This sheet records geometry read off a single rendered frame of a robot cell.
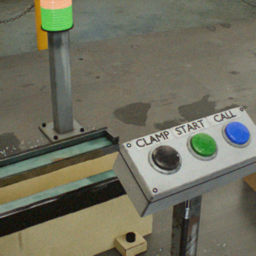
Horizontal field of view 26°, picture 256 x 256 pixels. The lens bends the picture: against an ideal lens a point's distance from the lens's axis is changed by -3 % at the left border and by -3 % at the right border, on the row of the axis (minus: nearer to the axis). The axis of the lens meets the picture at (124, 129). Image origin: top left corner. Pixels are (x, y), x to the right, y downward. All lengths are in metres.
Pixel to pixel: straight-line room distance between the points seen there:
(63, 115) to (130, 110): 0.18
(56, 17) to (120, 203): 0.39
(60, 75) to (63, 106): 0.07
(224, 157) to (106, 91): 0.76
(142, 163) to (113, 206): 0.25
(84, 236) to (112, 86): 0.61
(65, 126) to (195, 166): 0.59
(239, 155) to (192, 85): 0.76
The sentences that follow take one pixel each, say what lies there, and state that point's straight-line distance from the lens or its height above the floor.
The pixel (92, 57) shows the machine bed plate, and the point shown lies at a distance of 1.56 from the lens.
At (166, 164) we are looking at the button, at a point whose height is 1.07.
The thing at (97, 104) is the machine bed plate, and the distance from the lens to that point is 1.30.
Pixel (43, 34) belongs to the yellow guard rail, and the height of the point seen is 0.34.
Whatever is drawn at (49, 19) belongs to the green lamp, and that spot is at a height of 1.05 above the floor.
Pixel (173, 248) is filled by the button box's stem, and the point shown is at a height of 0.90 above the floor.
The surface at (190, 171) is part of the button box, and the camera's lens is 0.61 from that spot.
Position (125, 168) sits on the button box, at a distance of 0.62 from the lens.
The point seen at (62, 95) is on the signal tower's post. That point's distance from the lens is 1.14.
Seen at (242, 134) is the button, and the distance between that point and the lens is 0.66.
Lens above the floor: 1.39
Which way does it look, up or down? 30 degrees down
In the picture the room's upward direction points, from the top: straight up
